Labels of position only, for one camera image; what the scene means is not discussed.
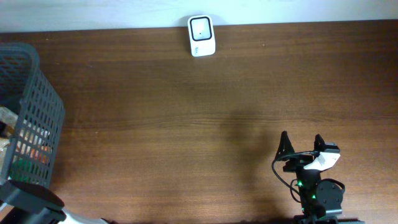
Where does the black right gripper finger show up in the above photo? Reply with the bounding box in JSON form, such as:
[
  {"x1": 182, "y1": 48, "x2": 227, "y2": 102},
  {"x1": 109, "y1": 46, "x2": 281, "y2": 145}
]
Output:
[
  {"x1": 275, "y1": 131, "x2": 295, "y2": 161},
  {"x1": 314, "y1": 134, "x2": 326, "y2": 152}
]

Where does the orange small carton box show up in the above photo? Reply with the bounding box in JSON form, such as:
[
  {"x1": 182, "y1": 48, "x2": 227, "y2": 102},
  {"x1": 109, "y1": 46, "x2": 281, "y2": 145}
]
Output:
[{"x1": 17, "y1": 128, "x2": 52, "y2": 165}]

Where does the green lid jar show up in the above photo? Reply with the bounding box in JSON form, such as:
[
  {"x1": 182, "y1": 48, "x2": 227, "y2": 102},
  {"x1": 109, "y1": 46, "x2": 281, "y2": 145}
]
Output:
[{"x1": 9, "y1": 159, "x2": 32, "y2": 182}]

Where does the beige brown snack bag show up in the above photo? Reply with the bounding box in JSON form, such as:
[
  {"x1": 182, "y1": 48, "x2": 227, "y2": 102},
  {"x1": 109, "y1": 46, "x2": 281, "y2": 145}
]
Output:
[{"x1": 1, "y1": 105, "x2": 18, "y2": 166}]

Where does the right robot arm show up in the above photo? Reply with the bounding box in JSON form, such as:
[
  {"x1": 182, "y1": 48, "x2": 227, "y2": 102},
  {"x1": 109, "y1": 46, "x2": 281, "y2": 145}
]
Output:
[{"x1": 271, "y1": 131, "x2": 345, "y2": 223}]

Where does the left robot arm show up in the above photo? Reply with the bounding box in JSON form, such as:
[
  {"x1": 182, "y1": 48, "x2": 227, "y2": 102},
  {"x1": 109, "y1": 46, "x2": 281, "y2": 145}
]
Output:
[{"x1": 1, "y1": 180, "x2": 110, "y2": 224}]

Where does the white barcode scanner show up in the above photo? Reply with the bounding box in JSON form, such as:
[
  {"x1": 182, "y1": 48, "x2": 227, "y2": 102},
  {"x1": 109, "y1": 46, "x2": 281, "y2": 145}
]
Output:
[{"x1": 187, "y1": 15, "x2": 216, "y2": 57}]

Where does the grey plastic mesh basket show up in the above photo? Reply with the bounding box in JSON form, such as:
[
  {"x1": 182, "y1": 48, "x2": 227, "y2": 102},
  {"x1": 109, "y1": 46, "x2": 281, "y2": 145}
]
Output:
[{"x1": 1, "y1": 43, "x2": 65, "y2": 187}]

